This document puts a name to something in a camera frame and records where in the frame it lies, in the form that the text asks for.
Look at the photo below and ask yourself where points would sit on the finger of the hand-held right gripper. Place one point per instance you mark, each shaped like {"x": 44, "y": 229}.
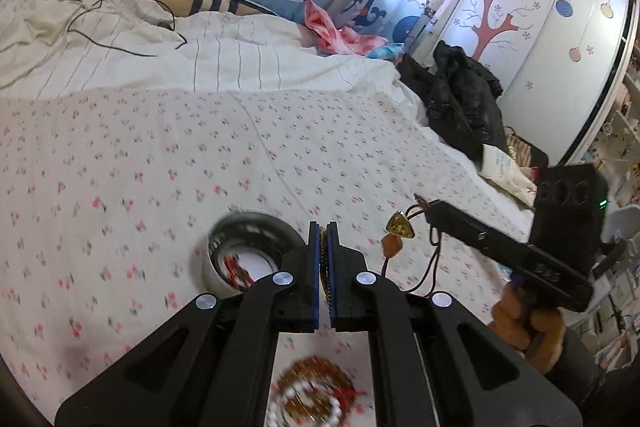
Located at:
{"x": 475, "y": 232}

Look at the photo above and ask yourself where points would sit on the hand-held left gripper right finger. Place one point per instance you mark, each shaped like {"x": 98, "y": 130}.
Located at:
{"x": 334, "y": 277}

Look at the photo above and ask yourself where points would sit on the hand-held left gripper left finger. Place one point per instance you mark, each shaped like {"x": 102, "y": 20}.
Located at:
{"x": 314, "y": 272}

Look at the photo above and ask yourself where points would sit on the round metal tin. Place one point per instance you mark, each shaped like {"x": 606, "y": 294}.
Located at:
{"x": 215, "y": 267}

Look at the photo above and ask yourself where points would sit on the person's right forearm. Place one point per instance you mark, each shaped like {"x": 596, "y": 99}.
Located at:
{"x": 580, "y": 377}

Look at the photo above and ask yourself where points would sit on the person's right hand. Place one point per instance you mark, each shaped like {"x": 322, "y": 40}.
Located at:
{"x": 525, "y": 327}

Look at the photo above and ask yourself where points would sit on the white plastic object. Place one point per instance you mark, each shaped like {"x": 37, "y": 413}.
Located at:
{"x": 622, "y": 222}

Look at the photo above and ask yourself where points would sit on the white printed cushion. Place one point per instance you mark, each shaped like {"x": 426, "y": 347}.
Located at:
{"x": 505, "y": 172}

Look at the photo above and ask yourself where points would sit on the cluttered shelf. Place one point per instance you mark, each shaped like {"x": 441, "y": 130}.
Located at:
{"x": 625, "y": 117}

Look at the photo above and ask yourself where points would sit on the black jacket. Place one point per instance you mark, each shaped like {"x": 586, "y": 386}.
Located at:
{"x": 460, "y": 97}

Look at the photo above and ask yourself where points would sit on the white tree print wardrobe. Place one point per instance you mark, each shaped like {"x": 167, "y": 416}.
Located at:
{"x": 540, "y": 47}

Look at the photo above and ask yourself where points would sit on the cherry print bedsheet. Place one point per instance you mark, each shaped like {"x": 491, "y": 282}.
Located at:
{"x": 150, "y": 167}

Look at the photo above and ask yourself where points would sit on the turquoise cloth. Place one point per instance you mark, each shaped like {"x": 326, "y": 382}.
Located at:
{"x": 385, "y": 52}

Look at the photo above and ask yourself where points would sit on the white striped duvet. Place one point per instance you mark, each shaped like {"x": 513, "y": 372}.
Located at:
{"x": 225, "y": 52}

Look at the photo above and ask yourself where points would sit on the pink cloth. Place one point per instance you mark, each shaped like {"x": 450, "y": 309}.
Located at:
{"x": 325, "y": 27}

